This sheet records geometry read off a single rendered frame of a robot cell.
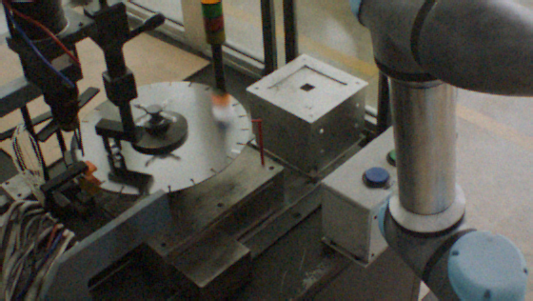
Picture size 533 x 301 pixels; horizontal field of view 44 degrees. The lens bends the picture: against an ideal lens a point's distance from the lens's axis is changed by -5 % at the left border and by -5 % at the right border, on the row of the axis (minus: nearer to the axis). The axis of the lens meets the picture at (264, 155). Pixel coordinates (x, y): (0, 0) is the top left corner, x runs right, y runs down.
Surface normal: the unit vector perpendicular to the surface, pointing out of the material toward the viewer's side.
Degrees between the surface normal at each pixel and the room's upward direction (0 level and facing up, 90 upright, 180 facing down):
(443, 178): 90
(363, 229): 90
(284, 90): 0
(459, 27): 55
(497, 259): 7
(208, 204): 0
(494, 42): 62
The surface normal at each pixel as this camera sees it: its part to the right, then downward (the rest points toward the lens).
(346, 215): -0.70, 0.49
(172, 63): -0.06, -0.77
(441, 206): 0.34, 0.60
